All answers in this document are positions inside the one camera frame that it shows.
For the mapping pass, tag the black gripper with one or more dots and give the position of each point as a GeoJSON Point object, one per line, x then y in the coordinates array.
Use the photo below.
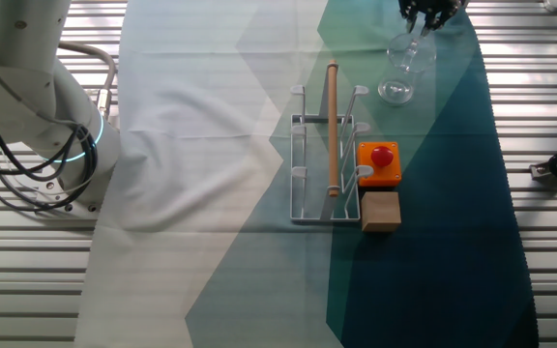
{"type": "Point", "coordinates": [430, 4]}

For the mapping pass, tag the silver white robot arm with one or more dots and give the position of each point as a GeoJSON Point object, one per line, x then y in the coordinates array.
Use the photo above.
{"type": "Point", "coordinates": [12, 72]}

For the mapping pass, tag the orange box red push button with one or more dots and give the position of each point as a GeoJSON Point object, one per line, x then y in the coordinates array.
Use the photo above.
{"type": "Point", "coordinates": [368, 179]}

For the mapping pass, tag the plain wooden block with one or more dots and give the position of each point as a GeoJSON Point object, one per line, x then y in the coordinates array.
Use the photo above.
{"type": "Point", "coordinates": [380, 212]}

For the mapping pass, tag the blue green white tablecloth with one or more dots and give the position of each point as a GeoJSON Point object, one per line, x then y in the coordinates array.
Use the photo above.
{"type": "Point", "coordinates": [186, 169]}

